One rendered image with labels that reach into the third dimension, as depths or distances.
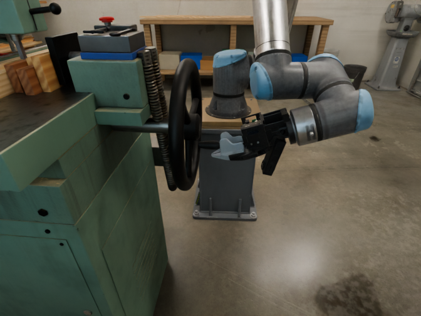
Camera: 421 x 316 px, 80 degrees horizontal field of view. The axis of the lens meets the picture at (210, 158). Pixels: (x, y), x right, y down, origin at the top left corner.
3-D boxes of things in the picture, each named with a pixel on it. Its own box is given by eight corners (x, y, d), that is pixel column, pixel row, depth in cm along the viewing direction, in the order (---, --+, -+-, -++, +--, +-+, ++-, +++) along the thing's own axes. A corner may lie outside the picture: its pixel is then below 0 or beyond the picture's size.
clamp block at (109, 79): (143, 109, 50) (135, 62, 45) (77, 107, 51) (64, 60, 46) (161, 87, 62) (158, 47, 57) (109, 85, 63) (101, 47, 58)
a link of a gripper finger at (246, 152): (228, 148, 65) (261, 140, 63) (230, 153, 66) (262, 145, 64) (227, 158, 61) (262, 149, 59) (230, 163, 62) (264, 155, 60)
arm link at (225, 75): (211, 86, 126) (211, 48, 116) (245, 84, 126) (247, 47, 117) (213, 96, 113) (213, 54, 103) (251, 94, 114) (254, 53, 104)
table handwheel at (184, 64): (182, 174, 39) (198, 24, 47) (59, 167, 40) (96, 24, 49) (200, 200, 66) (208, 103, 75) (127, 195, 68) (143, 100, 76)
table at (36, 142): (88, 199, 32) (75, 159, 29) (-124, 184, 34) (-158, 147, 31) (180, 75, 83) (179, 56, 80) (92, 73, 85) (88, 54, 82)
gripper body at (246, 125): (238, 118, 64) (285, 104, 61) (247, 145, 68) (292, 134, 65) (237, 131, 58) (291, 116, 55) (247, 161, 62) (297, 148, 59)
